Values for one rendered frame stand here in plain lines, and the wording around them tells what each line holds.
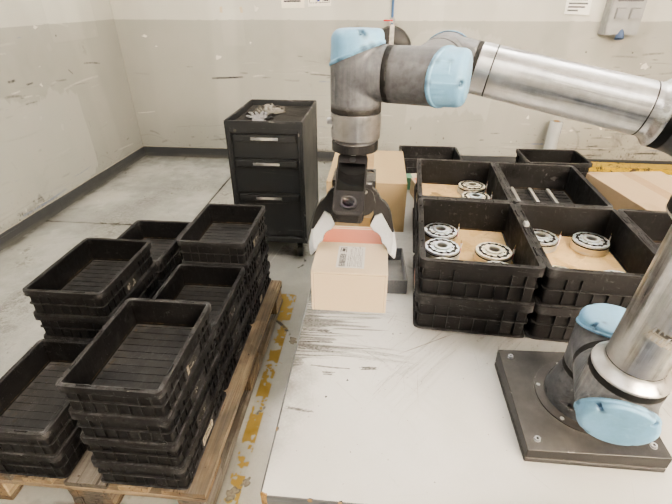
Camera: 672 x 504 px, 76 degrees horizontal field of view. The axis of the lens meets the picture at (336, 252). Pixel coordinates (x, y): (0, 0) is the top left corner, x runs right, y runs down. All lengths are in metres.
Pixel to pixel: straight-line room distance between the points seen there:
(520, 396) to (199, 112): 4.35
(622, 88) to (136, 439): 1.41
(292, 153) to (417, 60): 2.01
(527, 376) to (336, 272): 0.59
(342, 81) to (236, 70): 4.07
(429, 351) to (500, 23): 3.75
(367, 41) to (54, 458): 1.50
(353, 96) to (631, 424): 0.65
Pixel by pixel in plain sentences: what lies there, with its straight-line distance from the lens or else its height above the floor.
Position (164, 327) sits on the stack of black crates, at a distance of 1.65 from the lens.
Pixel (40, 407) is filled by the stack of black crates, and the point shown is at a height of 0.27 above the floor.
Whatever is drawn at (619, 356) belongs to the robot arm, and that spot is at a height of 1.01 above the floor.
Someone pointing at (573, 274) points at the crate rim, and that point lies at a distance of 1.17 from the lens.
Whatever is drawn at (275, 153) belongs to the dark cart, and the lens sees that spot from 2.59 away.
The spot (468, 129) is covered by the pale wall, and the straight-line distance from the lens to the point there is 4.67.
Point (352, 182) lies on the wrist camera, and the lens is 0.64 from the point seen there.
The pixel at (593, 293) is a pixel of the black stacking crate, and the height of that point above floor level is 0.87.
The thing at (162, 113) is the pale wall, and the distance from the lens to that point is 5.08.
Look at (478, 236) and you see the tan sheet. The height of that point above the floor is 0.83.
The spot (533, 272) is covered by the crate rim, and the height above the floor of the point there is 0.92.
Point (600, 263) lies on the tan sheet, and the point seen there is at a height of 0.83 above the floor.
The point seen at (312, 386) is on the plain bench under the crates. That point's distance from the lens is 1.06.
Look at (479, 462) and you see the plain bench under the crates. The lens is 0.98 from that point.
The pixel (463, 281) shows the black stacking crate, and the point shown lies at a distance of 1.14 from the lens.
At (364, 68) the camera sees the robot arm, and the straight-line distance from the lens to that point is 0.62.
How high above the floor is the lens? 1.48
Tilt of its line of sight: 30 degrees down
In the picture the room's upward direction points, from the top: straight up
